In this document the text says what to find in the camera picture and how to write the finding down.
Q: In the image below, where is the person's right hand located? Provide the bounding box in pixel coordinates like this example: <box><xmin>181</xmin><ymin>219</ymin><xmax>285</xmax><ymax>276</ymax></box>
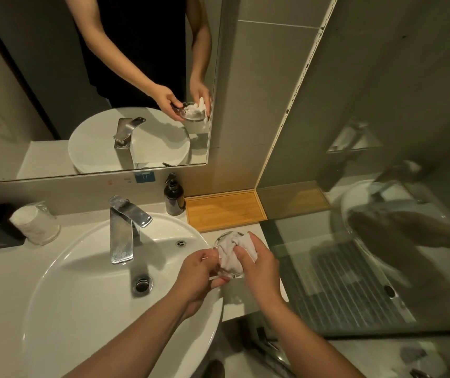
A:
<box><xmin>233</xmin><ymin>231</ymin><xmax>285</xmax><ymax>312</ymax></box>

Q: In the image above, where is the person's left hand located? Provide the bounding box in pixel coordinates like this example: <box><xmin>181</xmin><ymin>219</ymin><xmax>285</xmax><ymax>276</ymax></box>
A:
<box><xmin>169</xmin><ymin>249</ymin><xmax>230</xmax><ymax>321</ymax></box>

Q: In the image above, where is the white cleaning cloth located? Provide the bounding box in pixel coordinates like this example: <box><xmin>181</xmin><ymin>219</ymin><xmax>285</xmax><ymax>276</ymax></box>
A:
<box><xmin>217</xmin><ymin>234</ymin><xmax>259</xmax><ymax>276</ymax></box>

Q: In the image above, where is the clear drinking glass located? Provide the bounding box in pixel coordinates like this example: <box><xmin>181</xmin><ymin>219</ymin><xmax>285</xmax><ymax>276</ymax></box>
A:
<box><xmin>213</xmin><ymin>230</ymin><xmax>258</xmax><ymax>280</ymax></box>

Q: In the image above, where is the person's right forearm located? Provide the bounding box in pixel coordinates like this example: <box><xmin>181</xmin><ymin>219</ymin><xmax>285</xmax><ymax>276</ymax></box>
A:
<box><xmin>254</xmin><ymin>297</ymin><xmax>368</xmax><ymax>378</ymax></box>

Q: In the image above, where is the person's left forearm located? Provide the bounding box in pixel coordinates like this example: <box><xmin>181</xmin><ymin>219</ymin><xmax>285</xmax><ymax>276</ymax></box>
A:
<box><xmin>63</xmin><ymin>292</ymin><xmax>196</xmax><ymax>378</ymax></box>

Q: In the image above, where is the wooden tray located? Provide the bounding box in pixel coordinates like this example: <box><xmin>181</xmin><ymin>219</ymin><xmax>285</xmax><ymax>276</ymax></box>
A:
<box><xmin>184</xmin><ymin>189</ymin><xmax>268</xmax><ymax>234</ymax></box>

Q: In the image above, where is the chrome sink drain stopper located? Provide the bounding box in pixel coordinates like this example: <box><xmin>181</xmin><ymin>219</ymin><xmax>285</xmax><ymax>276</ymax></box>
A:
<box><xmin>132</xmin><ymin>274</ymin><xmax>154</xmax><ymax>298</ymax></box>

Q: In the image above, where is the dark pump soap bottle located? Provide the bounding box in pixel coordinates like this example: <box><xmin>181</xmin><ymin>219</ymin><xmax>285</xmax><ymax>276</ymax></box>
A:
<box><xmin>164</xmin><ymin>173</ymin><xmax>186</xmax><ymax>216</ymax></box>

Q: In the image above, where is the grey ribbed shower floor mat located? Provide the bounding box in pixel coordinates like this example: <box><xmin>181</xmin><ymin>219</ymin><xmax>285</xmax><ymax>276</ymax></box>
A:
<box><xmin>283</xmin><ymin>239</ymin><xmax>415</xmax><ymax>332</ymax></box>

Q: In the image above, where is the chrome sink faucet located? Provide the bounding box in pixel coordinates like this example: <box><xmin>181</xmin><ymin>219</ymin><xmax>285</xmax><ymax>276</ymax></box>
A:
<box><xmin>109</xmin><ymin>195</ymin><xmax>153</xmax><ymax>265</ymax></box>

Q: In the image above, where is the white round sink basin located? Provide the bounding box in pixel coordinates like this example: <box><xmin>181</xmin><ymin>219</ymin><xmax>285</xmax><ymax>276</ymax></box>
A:
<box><xmin>22</xmin><ymin>212</ymin><xmax>225</xmax><ymax>378</ymax></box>

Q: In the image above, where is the glass shower partition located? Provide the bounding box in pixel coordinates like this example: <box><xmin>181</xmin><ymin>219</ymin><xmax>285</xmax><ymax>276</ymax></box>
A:
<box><xmin>256</xmin><ymin>0</ymin><xmax>450</xmax><ymax>340</ymax></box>

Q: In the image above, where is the wall mirror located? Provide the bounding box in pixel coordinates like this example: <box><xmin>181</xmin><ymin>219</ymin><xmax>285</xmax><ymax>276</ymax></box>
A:
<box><xmin>0</xmin><ymin>0</ymin><xmax>223</xmax><ymax>182</ymax></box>

